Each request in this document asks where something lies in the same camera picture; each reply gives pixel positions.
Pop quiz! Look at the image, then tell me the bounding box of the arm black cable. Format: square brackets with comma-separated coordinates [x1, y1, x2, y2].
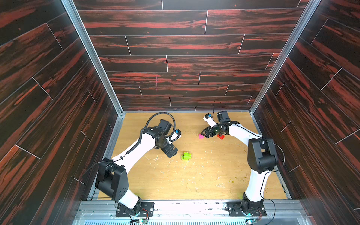
[260, 142, 286, 225]
[81, 112, 176, 197]

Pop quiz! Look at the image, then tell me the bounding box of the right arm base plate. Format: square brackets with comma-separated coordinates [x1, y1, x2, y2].
[225, 200, 267, 217]

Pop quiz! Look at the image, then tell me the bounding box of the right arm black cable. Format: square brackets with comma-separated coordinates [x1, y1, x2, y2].
[260, 142, 286, 225]

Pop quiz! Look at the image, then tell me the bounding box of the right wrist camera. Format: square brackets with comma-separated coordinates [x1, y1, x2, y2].
[203, 113, 217, 128]

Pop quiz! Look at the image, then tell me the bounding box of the red lego brick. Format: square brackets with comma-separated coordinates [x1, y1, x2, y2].
[217, 134, 225, 140]

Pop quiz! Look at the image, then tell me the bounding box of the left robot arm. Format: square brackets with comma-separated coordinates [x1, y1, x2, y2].
[95, 119, 181, 214]

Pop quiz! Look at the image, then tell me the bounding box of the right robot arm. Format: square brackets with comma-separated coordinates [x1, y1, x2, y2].
[201, 111, 278, 216]

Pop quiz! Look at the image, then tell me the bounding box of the aluminium front rail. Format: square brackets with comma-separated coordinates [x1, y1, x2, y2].
[73, 200, 312, 225]

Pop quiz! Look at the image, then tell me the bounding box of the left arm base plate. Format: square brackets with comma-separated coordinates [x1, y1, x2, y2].
[115, 201, 155, 218]

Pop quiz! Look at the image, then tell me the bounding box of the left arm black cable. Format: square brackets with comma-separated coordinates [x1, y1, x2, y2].
[81, 112, 176, 197]

